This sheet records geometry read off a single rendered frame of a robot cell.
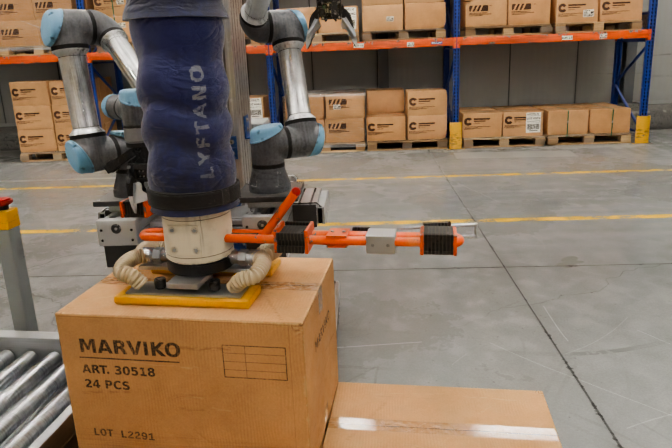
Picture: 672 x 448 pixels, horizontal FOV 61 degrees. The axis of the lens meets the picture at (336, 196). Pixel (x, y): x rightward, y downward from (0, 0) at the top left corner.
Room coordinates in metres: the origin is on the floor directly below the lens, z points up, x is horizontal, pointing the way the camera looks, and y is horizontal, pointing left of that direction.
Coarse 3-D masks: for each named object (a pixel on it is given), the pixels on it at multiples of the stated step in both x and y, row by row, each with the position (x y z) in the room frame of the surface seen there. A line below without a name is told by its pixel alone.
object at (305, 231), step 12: (276, 228) 1.32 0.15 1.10; (288, 228) 1.36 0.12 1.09; (300, 228) 1.36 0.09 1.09; (312, 228) 1.36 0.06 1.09; (276, 240) 1.31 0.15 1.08; (288, 240) 1.30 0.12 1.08; (300, 240) 1.30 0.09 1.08; (276, 252) 1.31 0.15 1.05; (288, 252) 1.30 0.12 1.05; (300, 252) 1.29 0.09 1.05
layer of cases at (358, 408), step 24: (360, 384) 1.52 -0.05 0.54; (384, 384) 1.51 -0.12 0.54; (336, 408) 1.40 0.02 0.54; (360, 408) 1.40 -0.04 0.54; (384, 408) 1.39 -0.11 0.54; (408, 408) 1.39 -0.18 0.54; (432, 408) 1.38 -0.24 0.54; (456, 408) 1.38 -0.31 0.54; (480, 408) 1.38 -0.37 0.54; (504, 408) 1.37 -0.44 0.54; (528, 408) 1.37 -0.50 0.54; (336, 432) 1.30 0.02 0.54; (360, 432) 1.30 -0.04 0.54; (384, 432) 1.29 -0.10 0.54; (408, 432) 1.29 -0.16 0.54; (432, 432) 1.28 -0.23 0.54; (456, 432) 1.28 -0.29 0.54; (480, 432) 1.28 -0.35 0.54; (504, 432) 1.27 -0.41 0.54; (528, 432) 1.27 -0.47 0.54; (552, 432) 1.26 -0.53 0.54
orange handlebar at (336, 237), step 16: (144, 240) 1.39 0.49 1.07; (160, 240) 1.38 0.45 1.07; (224, 240) 1.34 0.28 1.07; (240, 240) 1.34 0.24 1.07; (256, 240) 1.33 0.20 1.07; (272, 240) 1.32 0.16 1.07; (320, 240) 1.30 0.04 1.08; (336, 240) 1.29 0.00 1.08; (352, 240) 1.29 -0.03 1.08; (400, 240) 1.27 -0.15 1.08; (416, 240) 1.26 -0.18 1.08
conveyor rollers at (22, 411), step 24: (0, 360) 1.75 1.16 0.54; (24, 360) 1.74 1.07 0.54; (48, 360) 1.73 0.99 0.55; (0, 384) 1.61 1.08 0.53; (24, 384) 1.60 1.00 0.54; (48, 384) 1.58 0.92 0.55; (0, 408) 1.48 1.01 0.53; (24, 408) 1.46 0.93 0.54; (48, 408) 1.45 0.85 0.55; (0, 432) 1.36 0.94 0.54; (24, 432) 1.35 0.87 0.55
